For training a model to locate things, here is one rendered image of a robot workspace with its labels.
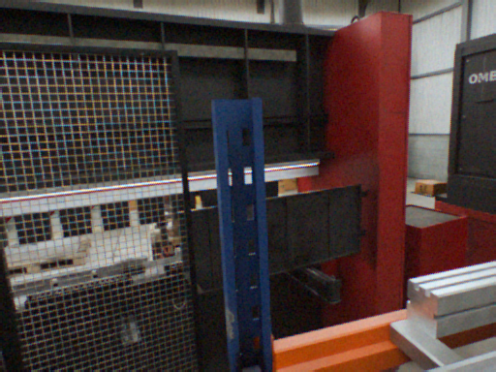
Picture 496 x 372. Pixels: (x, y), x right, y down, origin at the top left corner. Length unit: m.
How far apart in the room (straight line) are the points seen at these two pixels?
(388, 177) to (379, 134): 0.28
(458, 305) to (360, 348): 0.15
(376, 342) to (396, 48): 1.81
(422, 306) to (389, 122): 1.63
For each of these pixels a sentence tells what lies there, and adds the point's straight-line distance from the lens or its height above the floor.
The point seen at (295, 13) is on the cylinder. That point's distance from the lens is 2.31.
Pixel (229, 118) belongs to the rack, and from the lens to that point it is 0.43.
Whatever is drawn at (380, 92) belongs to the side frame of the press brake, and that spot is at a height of 1.87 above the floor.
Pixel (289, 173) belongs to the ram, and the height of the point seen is 1.37.
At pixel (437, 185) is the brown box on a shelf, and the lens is 3.57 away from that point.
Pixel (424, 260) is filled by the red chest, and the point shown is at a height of 0.76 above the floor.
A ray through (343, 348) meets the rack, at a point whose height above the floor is 1.38.
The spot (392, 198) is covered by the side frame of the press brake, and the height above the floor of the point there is 1.24.
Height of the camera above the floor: 1.71
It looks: 10 degrees down
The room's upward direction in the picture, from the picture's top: 3 degrees counter-clockwise
